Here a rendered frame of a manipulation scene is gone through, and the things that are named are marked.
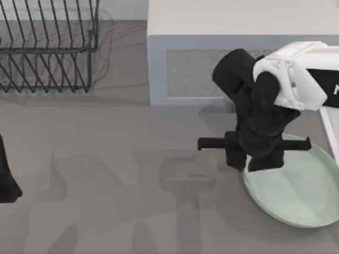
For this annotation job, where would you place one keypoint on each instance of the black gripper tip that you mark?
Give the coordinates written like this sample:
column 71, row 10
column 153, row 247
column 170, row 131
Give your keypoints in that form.
column 6, row 180

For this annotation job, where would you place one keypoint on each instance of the pale blue-grey cabinet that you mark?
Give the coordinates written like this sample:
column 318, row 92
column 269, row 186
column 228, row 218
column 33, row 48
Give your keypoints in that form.
column 185, row 23

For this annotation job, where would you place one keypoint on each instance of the grey speckled cabinet panel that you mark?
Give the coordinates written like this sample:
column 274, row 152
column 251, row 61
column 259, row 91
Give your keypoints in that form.
column 190, row 74

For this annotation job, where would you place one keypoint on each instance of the pale green plate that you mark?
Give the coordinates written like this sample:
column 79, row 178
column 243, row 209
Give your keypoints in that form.
column 294, row 195

